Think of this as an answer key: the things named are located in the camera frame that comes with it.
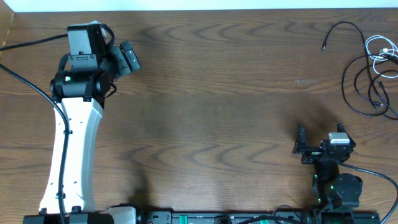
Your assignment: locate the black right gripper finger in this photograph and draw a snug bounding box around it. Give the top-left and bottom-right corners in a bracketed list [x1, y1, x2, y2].
[292, 125, 308, 154]
[336, 122, 356, 146]

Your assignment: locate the white USB cable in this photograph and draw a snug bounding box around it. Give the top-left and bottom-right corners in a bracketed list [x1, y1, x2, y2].
[364, 34, 398, 79]

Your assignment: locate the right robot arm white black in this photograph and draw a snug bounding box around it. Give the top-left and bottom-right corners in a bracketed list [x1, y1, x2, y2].
[292, 123, 363, 223]

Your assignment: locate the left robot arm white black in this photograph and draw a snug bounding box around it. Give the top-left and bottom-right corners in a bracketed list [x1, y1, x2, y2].
[39, 21, 141, 214]

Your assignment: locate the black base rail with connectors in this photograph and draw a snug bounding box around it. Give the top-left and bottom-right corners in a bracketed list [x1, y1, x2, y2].
[23, 203, 382, 224]

